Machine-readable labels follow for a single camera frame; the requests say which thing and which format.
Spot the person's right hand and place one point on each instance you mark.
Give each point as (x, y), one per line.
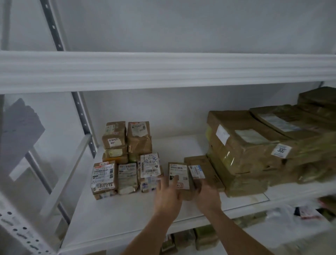
(208, 199)

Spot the taped cardboard box end label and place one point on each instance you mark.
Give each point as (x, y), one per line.
(113, 131)

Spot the cardboard box red outlined sticker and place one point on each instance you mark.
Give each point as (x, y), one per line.
(183, 170)

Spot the white metal shelving rack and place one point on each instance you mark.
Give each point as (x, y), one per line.
(157, 71)

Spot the stack of large brown parcels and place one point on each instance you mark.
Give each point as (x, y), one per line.
(236, 136)

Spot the person's left forearm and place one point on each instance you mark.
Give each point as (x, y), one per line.
(152, 233)

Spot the person's right forearm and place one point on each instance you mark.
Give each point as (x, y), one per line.
(236, 236)

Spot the person's left hand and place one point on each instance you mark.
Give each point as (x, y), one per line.
(168, 199)

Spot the pile of plastic mailer bags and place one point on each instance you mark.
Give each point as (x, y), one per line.
(283, 226)

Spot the black mailer bag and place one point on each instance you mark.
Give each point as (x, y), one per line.
(307, 212)

